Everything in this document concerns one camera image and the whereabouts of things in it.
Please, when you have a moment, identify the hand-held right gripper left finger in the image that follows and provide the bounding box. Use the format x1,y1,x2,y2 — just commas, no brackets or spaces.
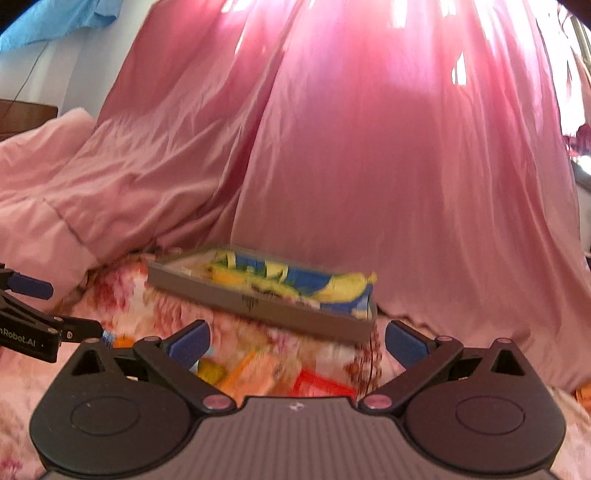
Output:
69,319,236,414

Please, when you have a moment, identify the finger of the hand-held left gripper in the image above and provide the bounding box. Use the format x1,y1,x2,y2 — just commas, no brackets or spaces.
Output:
0,291,114,347
0,263,54,301

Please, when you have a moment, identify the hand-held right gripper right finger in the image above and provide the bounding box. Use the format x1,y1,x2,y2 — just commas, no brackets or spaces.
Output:
360,319,527,414

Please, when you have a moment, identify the grey cardboard tray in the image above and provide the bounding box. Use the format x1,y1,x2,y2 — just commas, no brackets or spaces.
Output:
147,244,378,344

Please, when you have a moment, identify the red snack packet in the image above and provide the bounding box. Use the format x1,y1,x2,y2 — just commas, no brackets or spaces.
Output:
291,367,359,400

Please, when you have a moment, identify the floral bed sheet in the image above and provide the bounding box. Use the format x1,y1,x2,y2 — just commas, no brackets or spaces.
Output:
0,251,591,480

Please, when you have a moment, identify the bread packet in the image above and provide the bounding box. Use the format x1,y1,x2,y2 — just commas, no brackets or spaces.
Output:
222,348,297,398

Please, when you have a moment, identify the pink quilt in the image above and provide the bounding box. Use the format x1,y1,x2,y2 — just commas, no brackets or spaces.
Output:
0,108,241,301

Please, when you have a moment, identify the wooden headboard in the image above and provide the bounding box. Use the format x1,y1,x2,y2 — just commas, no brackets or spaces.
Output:
0,98,60,141

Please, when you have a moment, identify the pink curtain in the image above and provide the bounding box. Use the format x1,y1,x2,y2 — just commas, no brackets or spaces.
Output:
92,0,583,393

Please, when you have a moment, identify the blue cloth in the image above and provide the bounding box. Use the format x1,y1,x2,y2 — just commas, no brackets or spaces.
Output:
0,0,126,54

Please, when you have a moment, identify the thin black cable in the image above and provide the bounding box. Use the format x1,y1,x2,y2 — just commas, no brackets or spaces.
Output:
13,41,51,103

